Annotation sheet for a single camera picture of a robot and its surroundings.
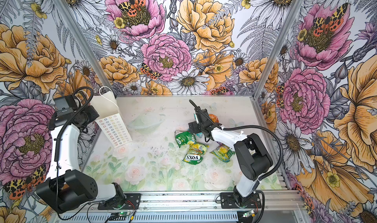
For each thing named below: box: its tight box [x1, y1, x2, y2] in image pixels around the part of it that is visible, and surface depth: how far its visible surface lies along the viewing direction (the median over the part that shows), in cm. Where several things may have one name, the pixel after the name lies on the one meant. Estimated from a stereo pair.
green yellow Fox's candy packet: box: [182, 142, 210, 166], surface depth 87 cm
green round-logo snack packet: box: [174, 130, 197, 148], surface depth 93 cm
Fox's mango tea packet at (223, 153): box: [209, 143, 236, 163], surface depth 89 cm
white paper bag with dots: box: [89, 86, 133, 148], surface depth 84 cm
